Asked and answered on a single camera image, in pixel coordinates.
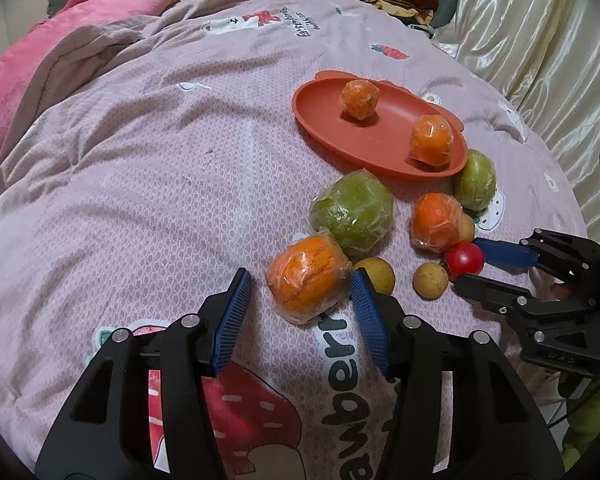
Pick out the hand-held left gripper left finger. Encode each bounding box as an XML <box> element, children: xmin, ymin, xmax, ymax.
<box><xmin>35</xmin><ymin>267</ymin><xmax>253</xmax><ymax>480</ymax></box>

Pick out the person's right forearm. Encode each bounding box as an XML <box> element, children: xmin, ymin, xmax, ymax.
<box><xmin>560</xmin><ymin>372</ymin><xmax>600</xmax><ymax>471</ymax></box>

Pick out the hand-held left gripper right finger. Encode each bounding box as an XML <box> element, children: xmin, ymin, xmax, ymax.
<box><xmin>350</xmin><ymin>267</ymin><xmax>566</xmax><ymax>480</ymax></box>

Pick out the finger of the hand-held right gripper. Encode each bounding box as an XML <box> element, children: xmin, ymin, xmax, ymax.
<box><xmin>472</xmin><ymin>229</ymin><xmax>600</xmax><ymax>291</ymax></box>
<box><xmin>454</xmin><ymin>274</ymin><xmax>598</xmax><ymax>333</ymax></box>

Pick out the pink blanket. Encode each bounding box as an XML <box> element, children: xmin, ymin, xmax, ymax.
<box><xmin>0</xmin><ymin>0</ymin><xmax>182</xmax><ymax>191</ymax></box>

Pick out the red tomato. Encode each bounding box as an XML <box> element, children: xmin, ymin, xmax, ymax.
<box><xmin>444</xmin><ymin>242</ymin><xmax>485</xmax><ymax>281</ymax></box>

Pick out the orange-red oval plate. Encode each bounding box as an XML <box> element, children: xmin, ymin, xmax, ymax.
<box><xmin>291</xmin><ymin>71</ymin><xmax>470</xmax><ymax>180</ymax></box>

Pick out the pink printed quilt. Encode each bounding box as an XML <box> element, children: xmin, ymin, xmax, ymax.
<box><xmin>0</xmin><ymin>0</ymin><xmax>598</xmax><ymax>480</ymax></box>

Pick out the large orange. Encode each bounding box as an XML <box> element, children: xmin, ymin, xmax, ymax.
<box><xmin>265</xmin><ymin>230</ymin><xmax>353</xmax><ymax>325</ymax></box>

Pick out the small green fruit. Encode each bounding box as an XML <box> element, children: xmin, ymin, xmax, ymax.
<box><xmin>452</xmin><ymin>149</ymin><xmax>497</xmax><ymax>213</ymax></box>

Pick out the small orange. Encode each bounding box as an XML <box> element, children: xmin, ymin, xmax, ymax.
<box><xmin>341</xmin><ymin>79</ymin><xmax>380</xmax><ymax>121</ymax></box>

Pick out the large green fruit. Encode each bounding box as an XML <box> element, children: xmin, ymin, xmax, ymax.
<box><xmin>308</xmin><ymin>169</ymin><xmax>396</xmax><ymax>257</ymax></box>

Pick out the cream satin curtain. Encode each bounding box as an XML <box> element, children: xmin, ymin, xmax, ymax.
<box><xmin>430</xmin><ymin>0</ymin><xmax>600</xmax><ymax>243</ymax></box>

